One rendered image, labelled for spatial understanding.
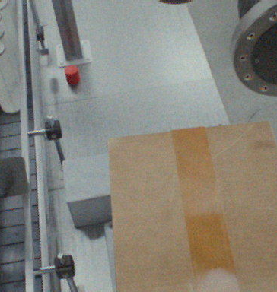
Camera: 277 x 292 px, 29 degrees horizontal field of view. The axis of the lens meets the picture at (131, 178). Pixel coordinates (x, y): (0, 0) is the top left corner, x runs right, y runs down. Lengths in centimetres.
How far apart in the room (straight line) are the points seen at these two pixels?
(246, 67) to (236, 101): 151
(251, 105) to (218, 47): 41
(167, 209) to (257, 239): 12
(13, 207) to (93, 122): 30
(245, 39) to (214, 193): 27
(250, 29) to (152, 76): 49
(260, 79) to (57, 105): 53
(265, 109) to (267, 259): 175
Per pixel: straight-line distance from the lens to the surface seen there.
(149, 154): 76
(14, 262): 98
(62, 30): 132
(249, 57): 89
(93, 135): 118
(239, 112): 237
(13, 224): 102
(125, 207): 70
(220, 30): 278
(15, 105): 119
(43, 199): 104
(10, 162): 92
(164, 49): 137
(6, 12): 123
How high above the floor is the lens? 170
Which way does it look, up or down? 53 degrees down
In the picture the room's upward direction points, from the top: 8 degrees counter-clockwise
